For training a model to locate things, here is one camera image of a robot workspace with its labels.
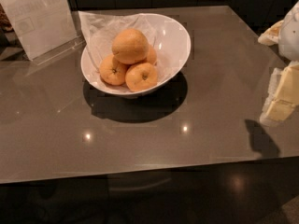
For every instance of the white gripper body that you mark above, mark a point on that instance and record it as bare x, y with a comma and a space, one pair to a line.
290, 36

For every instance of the clear acrylic sign stand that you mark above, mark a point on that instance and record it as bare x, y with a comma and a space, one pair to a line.
46, 29

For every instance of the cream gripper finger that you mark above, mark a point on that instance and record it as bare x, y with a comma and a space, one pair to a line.
270, 36
283, 95

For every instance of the white ceramic bowl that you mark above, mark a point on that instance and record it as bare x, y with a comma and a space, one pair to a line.
179, 54

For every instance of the white paper liner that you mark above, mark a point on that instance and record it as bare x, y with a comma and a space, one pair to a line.
99, 30

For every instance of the back hidden orange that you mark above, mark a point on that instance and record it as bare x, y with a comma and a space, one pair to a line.
152, 56

